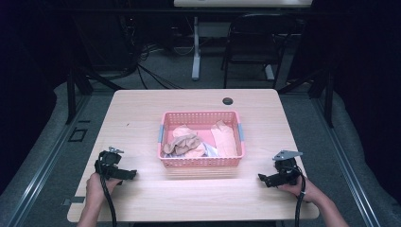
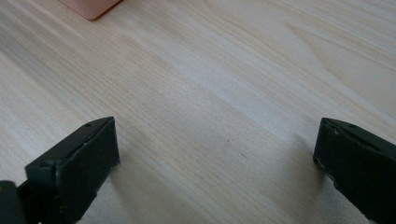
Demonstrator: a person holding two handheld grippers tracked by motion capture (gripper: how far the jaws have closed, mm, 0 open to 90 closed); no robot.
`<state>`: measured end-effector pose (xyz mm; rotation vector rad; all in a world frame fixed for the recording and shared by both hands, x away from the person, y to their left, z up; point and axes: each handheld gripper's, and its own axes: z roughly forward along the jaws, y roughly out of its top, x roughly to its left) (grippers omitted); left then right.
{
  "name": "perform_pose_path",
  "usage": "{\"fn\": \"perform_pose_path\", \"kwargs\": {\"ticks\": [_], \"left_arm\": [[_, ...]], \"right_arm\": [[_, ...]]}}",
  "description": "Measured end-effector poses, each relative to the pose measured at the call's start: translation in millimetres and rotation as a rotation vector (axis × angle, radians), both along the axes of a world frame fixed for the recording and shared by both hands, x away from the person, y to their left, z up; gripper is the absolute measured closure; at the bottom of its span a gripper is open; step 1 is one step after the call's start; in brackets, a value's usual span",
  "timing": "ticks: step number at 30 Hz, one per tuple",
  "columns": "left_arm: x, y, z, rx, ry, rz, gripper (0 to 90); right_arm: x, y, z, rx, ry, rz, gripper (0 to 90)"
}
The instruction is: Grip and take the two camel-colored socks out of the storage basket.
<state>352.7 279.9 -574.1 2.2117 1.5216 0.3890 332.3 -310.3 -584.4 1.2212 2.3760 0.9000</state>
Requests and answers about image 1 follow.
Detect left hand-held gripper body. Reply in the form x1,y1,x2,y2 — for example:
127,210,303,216
94,146,127,186

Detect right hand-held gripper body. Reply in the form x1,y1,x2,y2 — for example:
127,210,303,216
271,149,305,187

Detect person's left hand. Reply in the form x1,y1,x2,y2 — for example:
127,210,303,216
85,171,123,206

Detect person's right hand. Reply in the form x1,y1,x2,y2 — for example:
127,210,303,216
277,177,323,204

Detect peach folded cloth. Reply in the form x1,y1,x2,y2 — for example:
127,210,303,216
210,119,238,158

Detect tan crumpled cloth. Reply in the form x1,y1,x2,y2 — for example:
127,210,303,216
162,133,202,156

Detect pink plastic basket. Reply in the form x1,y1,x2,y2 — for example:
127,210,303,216
157,110,247,168

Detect peach crumpled cloth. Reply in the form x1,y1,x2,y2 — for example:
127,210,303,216
171,124,207,159

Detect black metal stand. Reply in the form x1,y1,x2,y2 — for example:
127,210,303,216
64,18,124,125
277,62,336,129

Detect black chair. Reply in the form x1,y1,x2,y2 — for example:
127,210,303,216
219,12,299,90

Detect white desk with metal legs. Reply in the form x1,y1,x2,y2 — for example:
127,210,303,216
173,0,314,81

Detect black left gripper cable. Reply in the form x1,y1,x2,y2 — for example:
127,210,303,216
98,156,118,227

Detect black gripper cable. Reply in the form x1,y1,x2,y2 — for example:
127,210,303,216
287,166,307,227
98,156,118,227

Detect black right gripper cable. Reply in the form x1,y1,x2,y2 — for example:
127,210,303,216
287,166,307,227

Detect black floor cables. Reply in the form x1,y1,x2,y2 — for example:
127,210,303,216
119,18,197,91

